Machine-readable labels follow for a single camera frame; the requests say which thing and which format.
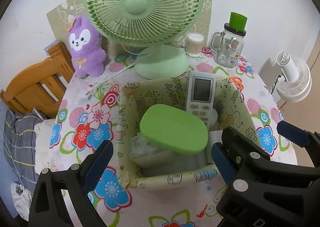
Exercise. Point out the clear floss pick box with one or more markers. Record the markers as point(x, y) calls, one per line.
point(147, 155)

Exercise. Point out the wooden chair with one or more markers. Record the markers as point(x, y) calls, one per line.
point(39, 86)

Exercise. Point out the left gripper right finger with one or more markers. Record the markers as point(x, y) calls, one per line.
point(225, 161)

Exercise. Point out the floral tablecloth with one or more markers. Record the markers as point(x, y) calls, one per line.
point(89, 114)

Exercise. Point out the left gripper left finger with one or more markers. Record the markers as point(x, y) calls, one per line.
point(48, 207)

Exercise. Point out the purple plush toy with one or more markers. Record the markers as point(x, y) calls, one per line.
point(87, 55)

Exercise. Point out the white remote control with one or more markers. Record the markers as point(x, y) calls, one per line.
point(200, 97)

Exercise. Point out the green oval lid box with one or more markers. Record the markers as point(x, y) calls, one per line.
point(174, 129)

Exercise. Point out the orange scissors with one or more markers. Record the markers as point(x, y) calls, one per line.
point(237, 81)

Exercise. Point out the yellow patterned storage box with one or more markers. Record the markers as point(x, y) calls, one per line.
point(135, 100)

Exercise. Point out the white wall fan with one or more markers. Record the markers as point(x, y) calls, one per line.
point(294, 82)

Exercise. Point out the glass mug jar green lid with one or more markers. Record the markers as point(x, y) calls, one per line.
point(227, 45)

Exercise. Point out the green desk fan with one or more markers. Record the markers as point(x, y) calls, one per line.
point(151, 25)

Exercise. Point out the grey plaid blanket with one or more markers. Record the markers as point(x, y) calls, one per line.
point(19, 146)

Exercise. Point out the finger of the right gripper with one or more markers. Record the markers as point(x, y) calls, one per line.
point(302, 138)
point(246, 146)

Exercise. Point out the cotton swab container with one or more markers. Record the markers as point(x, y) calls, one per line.
point(193, 44)

